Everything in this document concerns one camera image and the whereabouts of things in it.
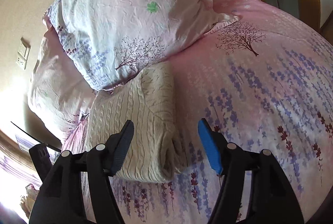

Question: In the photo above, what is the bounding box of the beige cable-knit sweater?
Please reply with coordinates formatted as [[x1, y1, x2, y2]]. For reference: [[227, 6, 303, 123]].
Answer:
[[85, 62, 186, 183]]

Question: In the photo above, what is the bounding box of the left floral pillow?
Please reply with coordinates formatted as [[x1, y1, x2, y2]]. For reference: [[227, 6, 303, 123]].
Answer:
[[28, 27, 95, 143]]

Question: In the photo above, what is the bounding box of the floral pillow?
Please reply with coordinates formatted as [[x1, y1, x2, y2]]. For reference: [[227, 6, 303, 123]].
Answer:
[[44, 0, 239, 90], [28, 27, 95, 143]]

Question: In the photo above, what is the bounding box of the pink floral bed sheet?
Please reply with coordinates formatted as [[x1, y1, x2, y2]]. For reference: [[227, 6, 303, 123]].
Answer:
[[61, 0, 333, 224]]

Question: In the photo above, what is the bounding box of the right floral pillow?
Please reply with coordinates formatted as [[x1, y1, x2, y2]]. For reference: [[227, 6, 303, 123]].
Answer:
[[44, 0, 239, 90]]

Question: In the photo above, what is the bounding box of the wall switch panel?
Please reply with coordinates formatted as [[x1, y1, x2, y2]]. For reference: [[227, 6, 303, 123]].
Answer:
[[16, 37, 30, 70]]

